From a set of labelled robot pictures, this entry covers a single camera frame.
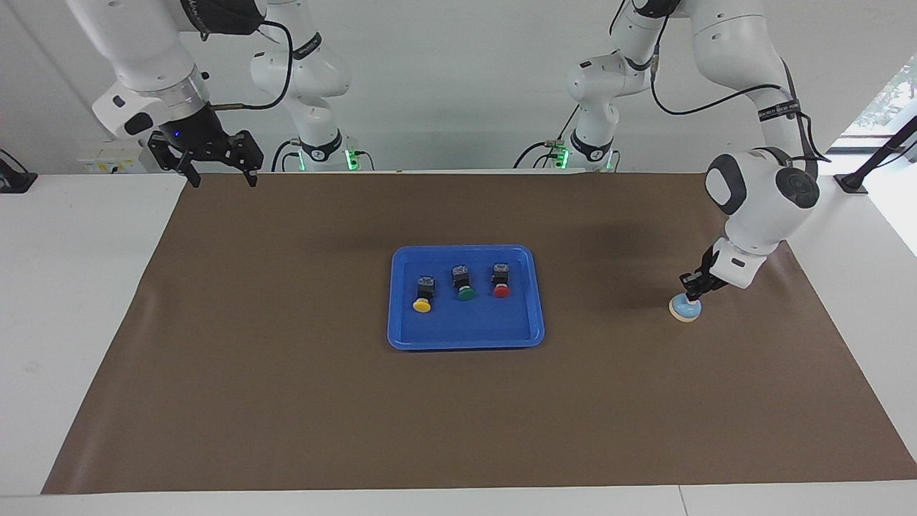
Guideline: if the yellow push button switch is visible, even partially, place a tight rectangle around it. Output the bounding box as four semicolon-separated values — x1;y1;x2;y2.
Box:
412;276;437;314

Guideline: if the green push button switch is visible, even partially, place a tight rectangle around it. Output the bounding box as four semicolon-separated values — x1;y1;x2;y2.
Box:
450;265;477;302

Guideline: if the blue plastic tray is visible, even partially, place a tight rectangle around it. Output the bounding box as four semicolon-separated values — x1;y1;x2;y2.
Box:
387;245;546;351

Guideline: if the black table clamp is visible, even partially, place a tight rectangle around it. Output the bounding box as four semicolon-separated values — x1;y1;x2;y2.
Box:
0;148;38;194

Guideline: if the brown table mat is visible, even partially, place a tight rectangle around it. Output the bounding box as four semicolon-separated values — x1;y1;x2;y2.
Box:
41;172;917;495

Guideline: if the black base cable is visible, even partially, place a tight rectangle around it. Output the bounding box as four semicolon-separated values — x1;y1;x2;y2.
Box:
271;138;302;173
512;106;582;170

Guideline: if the white wall outlet box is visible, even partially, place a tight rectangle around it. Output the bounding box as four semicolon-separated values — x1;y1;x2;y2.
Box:
77;140;155;174

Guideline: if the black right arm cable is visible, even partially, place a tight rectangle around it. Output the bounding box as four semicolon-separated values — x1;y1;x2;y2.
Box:
210;20;295;113

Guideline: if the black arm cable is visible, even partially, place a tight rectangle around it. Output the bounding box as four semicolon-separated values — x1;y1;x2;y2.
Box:
210;20;295;113
648;39;833;164

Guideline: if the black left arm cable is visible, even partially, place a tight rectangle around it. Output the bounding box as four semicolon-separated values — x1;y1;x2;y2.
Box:
648;39;833;164

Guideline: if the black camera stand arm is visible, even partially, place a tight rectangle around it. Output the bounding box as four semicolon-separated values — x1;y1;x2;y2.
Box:
833;115;917;194

